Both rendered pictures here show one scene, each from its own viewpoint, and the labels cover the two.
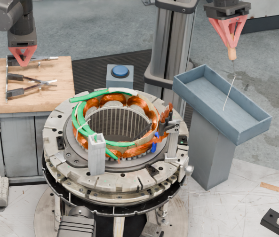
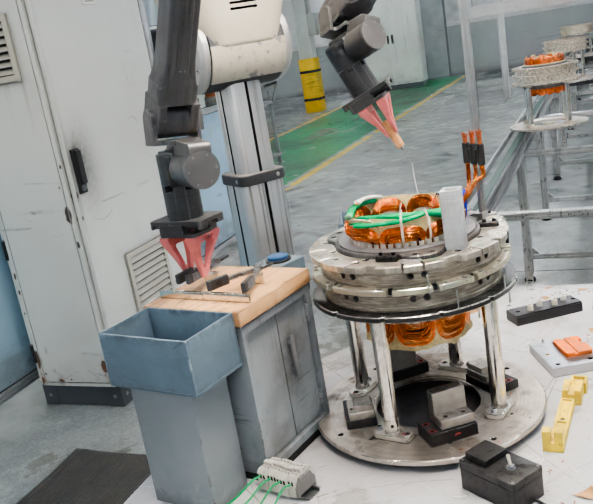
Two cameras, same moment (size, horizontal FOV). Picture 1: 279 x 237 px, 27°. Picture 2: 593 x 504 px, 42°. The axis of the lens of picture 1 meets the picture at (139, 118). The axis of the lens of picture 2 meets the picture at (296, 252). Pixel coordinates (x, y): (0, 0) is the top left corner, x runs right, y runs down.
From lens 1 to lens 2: 1.16 m
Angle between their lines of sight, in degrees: 46
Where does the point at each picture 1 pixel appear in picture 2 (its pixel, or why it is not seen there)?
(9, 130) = (258, 358)
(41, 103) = (281, 284)
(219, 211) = (479, 343)
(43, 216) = (372, 448)
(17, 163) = (274, 423)
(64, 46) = not seen: outside the picture
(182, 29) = (282, 202)
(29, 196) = (316, 462)
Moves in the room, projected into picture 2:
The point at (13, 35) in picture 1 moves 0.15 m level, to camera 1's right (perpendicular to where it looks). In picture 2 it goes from (193, 219) to (263, 194)
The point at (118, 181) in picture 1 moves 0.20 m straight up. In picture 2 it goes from (489, 238) to (475, 105)
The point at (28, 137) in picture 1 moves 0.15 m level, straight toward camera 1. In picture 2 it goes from (276, 361) to (362, 368)
